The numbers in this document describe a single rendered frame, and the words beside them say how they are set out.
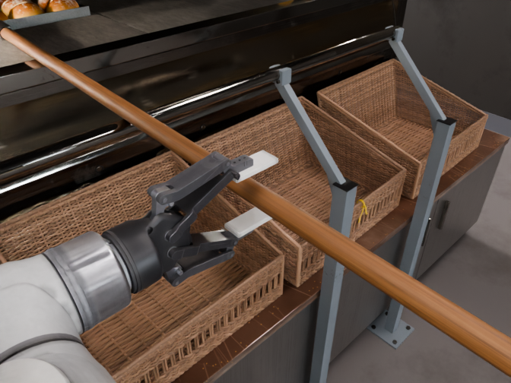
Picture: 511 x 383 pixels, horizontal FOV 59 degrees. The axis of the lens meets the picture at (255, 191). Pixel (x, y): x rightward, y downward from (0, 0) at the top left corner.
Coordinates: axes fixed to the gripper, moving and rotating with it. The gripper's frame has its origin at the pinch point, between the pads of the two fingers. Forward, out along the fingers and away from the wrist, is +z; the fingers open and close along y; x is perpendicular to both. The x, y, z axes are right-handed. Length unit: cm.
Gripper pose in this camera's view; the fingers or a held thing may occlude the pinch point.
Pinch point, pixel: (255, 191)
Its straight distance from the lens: 59.2
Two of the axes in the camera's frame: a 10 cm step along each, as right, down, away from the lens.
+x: 6.7, 4.3, -6.0
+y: 0.0, 8.2, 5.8
